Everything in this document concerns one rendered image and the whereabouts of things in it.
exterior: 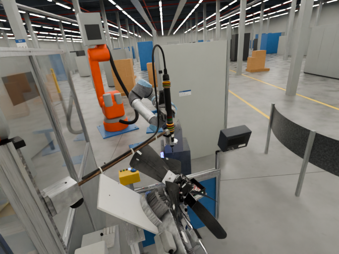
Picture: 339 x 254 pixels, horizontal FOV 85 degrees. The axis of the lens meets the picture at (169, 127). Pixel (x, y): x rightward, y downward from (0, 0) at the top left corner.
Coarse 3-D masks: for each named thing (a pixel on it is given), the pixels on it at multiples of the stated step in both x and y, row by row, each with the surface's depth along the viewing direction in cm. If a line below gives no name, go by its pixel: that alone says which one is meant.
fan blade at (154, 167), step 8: (136, 152) 111; (144, 152) 114; (152, 152) 117; (136, 160) 108; (144, 160) 110; (152, 160) 113; (160, 160) 116; (136, 168) 105; (144, 168) 108; (152, 168) 111; (160, 168) 113; (168, 168) 116; (152, 176) 108; (160, 176) 110
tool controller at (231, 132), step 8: (232, 128) 170; (240, 128) 170; (248, 128) 170; (224, 136) 163; (232, 136) 162; (240, 136) 165; (248, 136) 168; (224, 144) 166; (232, 144) 168; (240, 144) 172
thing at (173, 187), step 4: (168, 184) 85; (172, 184) 90; (176, 184) 97; (168, 188) 83; (172, 188) 88; (176, 188) 95; (168, 192) 82; (172, 192) 86; (176, 192) 92; (172, 196) 84; (176, 196) 90; (172, 200) 82; (176, 200) 89; (172, 204) 81; (176, 204) 87; (176, 208) 85; (176, 212) 84; (176, 216) 82; (176, 220) 80
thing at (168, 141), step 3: (165, 129) 108; (165, 132) 104; (168, 132) 106; (165, 135) 106; (168, 135) 105; (171, 135) 107; (165, 138) 109; (168, 138) 107; (168, 141) 108; (171, 141) 109; (174, 141) 111; (177, 141) 111; (168, 144) 110; (171, 144) 109; (174, 144) 109
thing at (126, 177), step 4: (128, 168) 157; (120, 172) 153; (124, 172) 152; (128, 172) 152; (132, 172) 151; (136, 172) 151; (120, 176) 148; (124, 176) 148; (128, 176) 149; (132, 176) 150; (136, 176) 151; (120, 180) 148; (124, 180) 149; (128, 180) 150; (132, 180) 151; (136, 180) 153; (124, 184) 151
